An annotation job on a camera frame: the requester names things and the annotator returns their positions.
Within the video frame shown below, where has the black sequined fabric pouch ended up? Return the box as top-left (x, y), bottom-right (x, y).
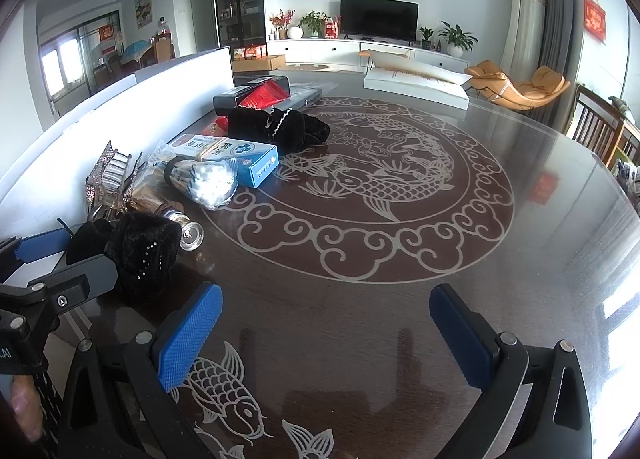
top-left (66, 212), bottom-right (181, 309)

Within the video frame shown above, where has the rhinestone bow hair clip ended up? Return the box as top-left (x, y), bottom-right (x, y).
top-left (85, 141), bottom-right (142, 221)

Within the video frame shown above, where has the person's left hand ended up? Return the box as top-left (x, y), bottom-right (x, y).
top-left (11, 375), bottom-right (43, 443)

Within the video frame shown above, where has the white storage box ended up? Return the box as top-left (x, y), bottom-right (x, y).
top-left (1, 48), bottom-right (233, 238)

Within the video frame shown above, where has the silver metal can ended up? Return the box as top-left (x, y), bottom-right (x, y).
top-left (163, 209), bottom-right (204, 252)

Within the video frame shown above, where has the cotton swabs plastic bag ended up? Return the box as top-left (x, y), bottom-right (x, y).
top-left (128, 141), bottom-right (239, 211)

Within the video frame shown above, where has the blue white medicine box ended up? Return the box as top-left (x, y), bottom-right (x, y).
top-left (169, 134), bottom-right (280, 188)

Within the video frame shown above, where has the black box with pictures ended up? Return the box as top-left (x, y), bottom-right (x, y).
top-left (212, 76), bottom-right (292, 116)

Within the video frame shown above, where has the wooden dining chair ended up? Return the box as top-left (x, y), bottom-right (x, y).
top-left (565, 86), bottom-right (639, 170)

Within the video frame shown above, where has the red packet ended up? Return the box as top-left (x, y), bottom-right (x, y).
top-left (202, 78), bottom-right (292, 136)

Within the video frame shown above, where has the cardboard box on floor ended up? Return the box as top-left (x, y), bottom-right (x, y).
top-left (231, 55), bottom-right (286, 72)

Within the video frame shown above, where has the orange lounge chair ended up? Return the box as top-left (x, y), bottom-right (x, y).
top-left (464, 60), bottom-right (570, 112)

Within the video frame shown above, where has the white tv console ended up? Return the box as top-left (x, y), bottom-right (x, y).
top-left (267, 39), bottom-right (469, 72)

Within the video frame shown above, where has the red flower vase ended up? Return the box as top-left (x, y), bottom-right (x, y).
top-left (269, 10), bottom-right (295, 40)

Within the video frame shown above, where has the white standing air conditioner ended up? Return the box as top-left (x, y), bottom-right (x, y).
top-left (500, 0), bottom-right (547, 81)

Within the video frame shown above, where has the white foam board stack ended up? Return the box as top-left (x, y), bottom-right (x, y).
top-left (363, 58), bottom-right (470, 110)

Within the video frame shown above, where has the potted green plant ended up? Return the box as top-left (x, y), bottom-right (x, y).
top-left (439, 20), bottom-right (478, 58)

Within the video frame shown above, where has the small wooden bench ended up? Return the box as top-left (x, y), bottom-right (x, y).
top-left (358, 48), bottom-right (412, 72)

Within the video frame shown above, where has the black flat television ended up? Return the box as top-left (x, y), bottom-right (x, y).
top-left (340, 0), bottom-right (419, 42)

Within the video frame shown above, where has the grey curtain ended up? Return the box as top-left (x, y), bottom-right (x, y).
top-left (537, 0), bottom-right (582, 131)

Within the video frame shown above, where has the black velvet pouch with chain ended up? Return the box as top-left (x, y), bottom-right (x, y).
top-left (227, 107), bottom-right (330, 156)

